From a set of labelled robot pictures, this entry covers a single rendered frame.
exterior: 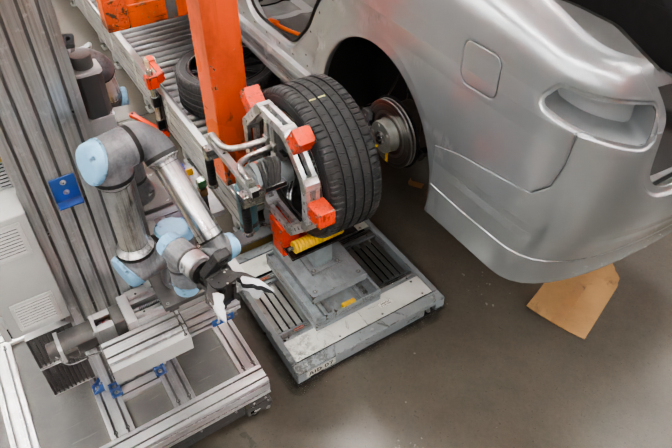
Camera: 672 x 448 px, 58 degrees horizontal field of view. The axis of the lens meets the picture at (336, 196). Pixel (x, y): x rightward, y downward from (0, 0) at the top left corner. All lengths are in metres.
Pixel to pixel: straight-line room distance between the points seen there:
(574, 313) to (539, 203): 1.35
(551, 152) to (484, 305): 1.45
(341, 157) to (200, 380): 1.09
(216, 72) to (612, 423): 2.22
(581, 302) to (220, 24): 2.17
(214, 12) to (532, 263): 1.52
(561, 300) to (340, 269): 1.13
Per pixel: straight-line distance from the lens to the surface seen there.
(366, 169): 2.31
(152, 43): 4.94
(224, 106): 2.73
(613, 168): 1.90
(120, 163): 1.72
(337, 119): 2.29
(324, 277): 2.91
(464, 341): 3.02
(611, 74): 1.77
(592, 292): 3.39
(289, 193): 2.73
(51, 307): 2.21
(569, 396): 2.98
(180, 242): 1.67
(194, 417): 2.55
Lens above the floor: 2.40
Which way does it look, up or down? 41 degrees down
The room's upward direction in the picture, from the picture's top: straight up
